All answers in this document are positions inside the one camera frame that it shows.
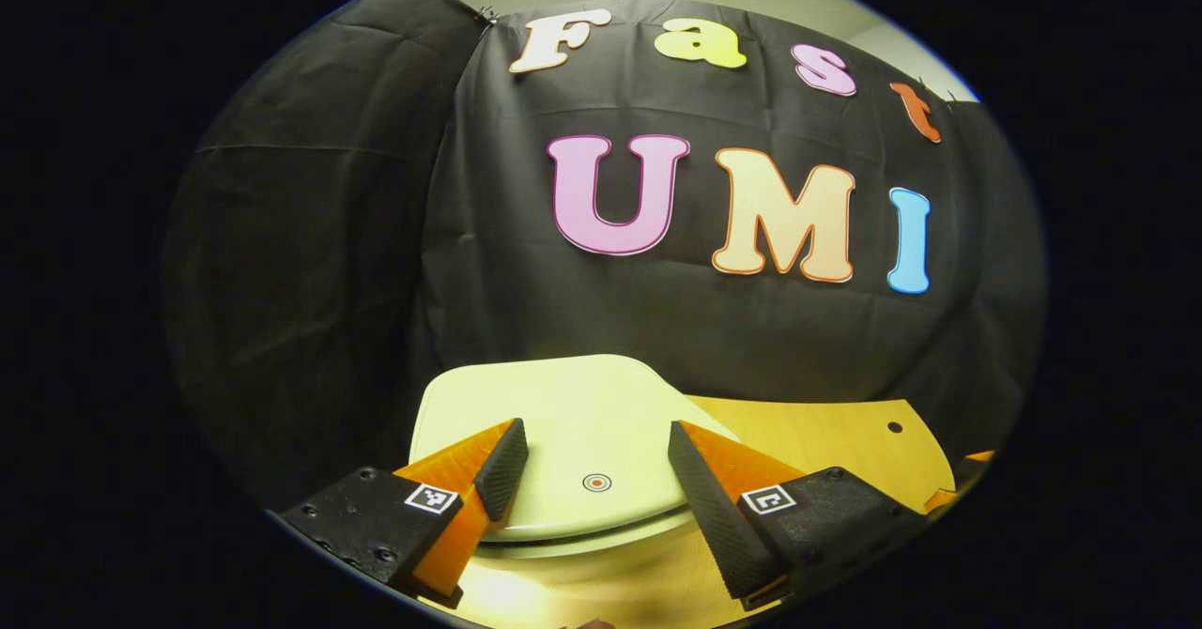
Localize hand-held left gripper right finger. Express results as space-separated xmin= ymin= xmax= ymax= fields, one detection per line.
xmin=668 ymin=420 xmax=929 ymax=611

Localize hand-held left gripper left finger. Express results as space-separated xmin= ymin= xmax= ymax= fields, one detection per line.
xmin=282 ymin=417 xmax=530 ymax=609

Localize green desktop garbage bin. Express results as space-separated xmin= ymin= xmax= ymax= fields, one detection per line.
xmin=408 ymin=354 xmax=745 ymax=629

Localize black backdrop cloth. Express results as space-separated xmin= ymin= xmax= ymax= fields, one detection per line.
xmin=162 ymin=0 xmax=1048 ymax=517

